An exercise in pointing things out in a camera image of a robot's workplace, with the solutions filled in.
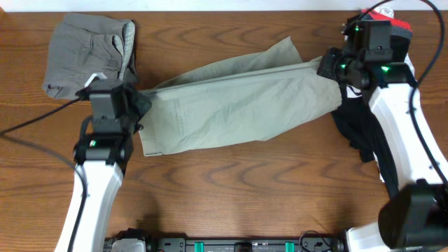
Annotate khaki shorts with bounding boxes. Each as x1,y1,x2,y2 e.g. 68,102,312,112
139,38,342,157

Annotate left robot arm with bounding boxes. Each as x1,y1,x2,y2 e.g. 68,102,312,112
55,78,151,251

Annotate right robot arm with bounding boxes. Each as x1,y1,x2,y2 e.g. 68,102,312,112
317,19,447,251

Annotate black garment with logo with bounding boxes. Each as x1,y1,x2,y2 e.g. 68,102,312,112
331,86,399,197

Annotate folded grey shorts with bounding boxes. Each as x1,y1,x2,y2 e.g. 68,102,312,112
42,13,139,100

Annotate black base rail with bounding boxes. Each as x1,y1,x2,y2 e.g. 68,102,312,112
104,229,347,252

